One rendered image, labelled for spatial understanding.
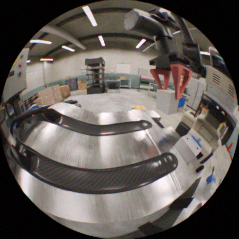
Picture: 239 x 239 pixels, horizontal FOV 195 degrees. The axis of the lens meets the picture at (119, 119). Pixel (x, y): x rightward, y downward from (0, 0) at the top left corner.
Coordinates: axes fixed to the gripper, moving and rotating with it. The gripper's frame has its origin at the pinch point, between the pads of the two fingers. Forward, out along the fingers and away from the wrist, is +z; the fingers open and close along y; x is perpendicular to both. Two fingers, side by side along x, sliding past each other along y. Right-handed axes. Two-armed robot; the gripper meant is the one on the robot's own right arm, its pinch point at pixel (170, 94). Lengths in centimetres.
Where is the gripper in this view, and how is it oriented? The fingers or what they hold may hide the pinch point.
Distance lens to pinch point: 20.6
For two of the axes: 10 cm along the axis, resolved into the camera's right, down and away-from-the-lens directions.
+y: 1.9, 4.6, -8.7
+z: 1.2, 8.7, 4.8
